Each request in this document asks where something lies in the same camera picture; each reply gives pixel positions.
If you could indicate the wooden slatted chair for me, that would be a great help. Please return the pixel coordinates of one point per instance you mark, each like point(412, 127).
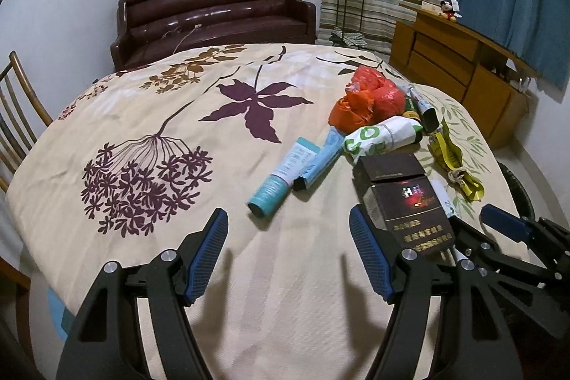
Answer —
point(33, 90)

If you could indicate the green checkered cloth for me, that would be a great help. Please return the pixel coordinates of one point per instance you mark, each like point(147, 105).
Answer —
point(349, 38)

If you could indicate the floral beige tablecloth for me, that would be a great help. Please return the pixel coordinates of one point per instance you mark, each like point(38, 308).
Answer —
point(276, 295)

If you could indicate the brown leather sofa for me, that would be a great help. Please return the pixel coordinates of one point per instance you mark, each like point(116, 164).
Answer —
point(213, 15)

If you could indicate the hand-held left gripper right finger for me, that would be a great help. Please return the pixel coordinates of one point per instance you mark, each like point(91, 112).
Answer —
point(372, 260)

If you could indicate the white blue sachet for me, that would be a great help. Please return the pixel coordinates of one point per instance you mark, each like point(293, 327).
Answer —
point(421, 101)

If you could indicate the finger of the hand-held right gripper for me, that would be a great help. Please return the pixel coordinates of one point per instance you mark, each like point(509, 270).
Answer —
point(503, 222)
point(512, 264)

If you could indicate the white paper slip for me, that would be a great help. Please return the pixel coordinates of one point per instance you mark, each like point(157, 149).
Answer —
point(441, 193)

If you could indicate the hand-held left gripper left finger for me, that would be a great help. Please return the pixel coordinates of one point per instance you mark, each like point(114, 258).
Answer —
point(209, 255)

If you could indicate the wooden cabinet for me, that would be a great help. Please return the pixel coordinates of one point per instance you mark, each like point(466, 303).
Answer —
point(445, 59)

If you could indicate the yellow foil wrapper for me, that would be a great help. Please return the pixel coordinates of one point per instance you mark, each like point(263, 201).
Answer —
point(447, 153)

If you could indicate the orange plastic bag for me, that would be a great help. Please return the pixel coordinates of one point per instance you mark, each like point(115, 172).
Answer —
point(349, 115)

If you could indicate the small white box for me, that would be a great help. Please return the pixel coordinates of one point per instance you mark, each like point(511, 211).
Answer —
point(429, 7)

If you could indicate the mouse plush toy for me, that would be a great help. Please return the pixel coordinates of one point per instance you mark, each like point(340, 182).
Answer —
point(447, 8)

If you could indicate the red plastic bag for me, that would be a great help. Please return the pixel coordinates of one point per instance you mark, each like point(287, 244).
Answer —
point(378, 95)

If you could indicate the white green plastic bag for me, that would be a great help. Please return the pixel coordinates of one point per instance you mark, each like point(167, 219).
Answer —
point(387, 135)

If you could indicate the black trash bin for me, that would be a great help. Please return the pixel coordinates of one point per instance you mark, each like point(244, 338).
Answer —
point(519, 188)

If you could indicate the light blue tube box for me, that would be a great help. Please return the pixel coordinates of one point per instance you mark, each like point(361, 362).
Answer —
point(323, 157)

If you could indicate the dark brown cigarette box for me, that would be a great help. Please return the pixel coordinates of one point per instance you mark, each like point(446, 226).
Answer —
point(400, 202)

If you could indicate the teal cream tube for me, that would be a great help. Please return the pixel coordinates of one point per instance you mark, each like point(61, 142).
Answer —
point(285, 170)

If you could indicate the dark green can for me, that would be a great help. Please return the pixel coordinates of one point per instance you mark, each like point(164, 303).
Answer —
point(409, 109)

